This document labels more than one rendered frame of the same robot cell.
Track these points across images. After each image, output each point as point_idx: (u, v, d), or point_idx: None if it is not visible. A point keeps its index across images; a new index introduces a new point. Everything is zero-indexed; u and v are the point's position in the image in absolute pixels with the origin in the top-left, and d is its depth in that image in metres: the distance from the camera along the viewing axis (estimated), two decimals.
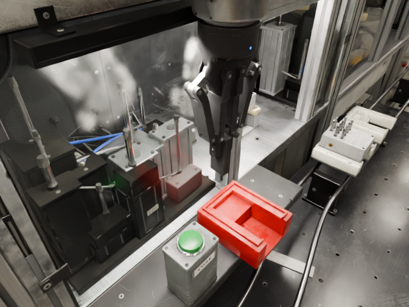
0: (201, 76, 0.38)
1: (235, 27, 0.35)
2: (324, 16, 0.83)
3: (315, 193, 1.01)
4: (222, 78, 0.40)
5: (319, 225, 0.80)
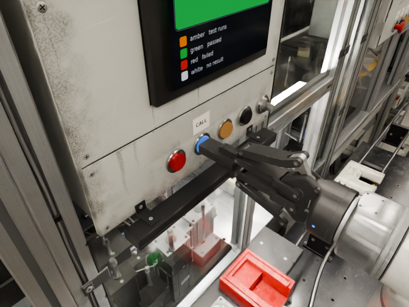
0: (308, 171, 0.39)
1: (339, 222, 0.36)
2: (321, 104, 1.00)
3: (314, 242, 1.18)
4: (296, 189, 0.40)
5: (316, 280, 0.97)
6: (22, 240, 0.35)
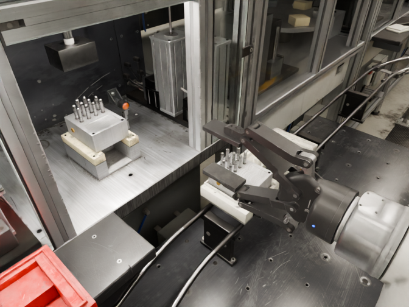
0: (313, 172, 0.39)
1: (339, 222, 0.36)
2: (193, 25, 0.66)
3: (210, 237, 0.84)
4: (297, 189, 0.40)
5: (179, 295, 0.62)
6: None
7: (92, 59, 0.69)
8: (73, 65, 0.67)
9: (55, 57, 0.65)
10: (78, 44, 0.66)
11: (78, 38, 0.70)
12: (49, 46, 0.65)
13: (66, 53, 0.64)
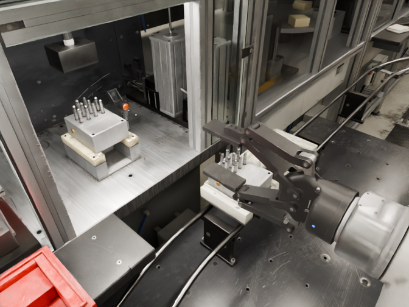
0: (313, 173, 0.39)
1: (339, 222, 0.36)
2: (193, 26, 0.66)
3: (210, 238, 0.84)
4: (297, 189, 0.40)
5: (179, 295, 0.62)
6: None
7: (92, 60, 0.69)
8: (73, 66, 0.67)
9: (55, 58, 0.65)
10: (78, 45, 0.66)
11: (78, 38, 0.70)
12: (49, 47, 0.65)
13: (66, 54, 0.64)
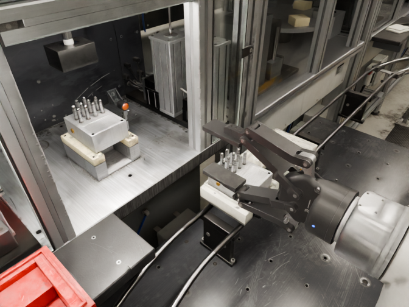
0: (313, 172, 0.39)
1: (339, 222, 0.36)
2: (193, 26, 0.66)
3: (210, 238, 0.84)
4: (297, 189, 0.40)
5: (179, 295, 0.62)
6: None
7: (92, 60, 0.69)
8: (73, 66, 0.67)
9: (55, 58, 0.65)
10: (78, 44, 0.66)
11: (77, 38, 0.69)
12: (48, 47, 0.65)
13: (66, 53, 0.64)
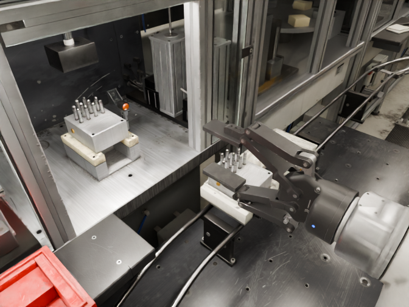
0: (313, 173, 0.39)
1: (339, 222, 0.36)
2: (193, 26, 0.66)
3: (210, 238, 0.84)
4: (297, 189, 0.40)
5: (179, 295, 0.62)
6: None
7: (92, 60, 0.69)
8: (73, 66, 0.67)
9: (55, 58, 0.65)
10: (78, 44, 0.66)
11: (78, 38, 0.70)
12: (49, 47, 0.65)
13: (66, 53, 0.64)
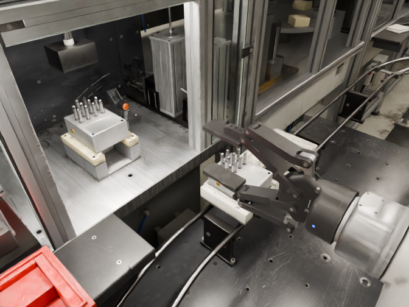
0: (313, 172, 0.39)
1: (339, 222, 0.36)
2: (193, 26, 0.66)
3: (210, 238, 0.84)
4: (297, 189, 0.40)
5: (179, 295, 0.62)
6: None
7: (92, 60, 0.69)
8: (73, 66, 0.67)
9: (55, 58, 0.65)
10: (78, 44, 0.66)
11: (78, 38, 0.70)
12: (49, 47, 0.65)
13: (66, 53, 0.64)
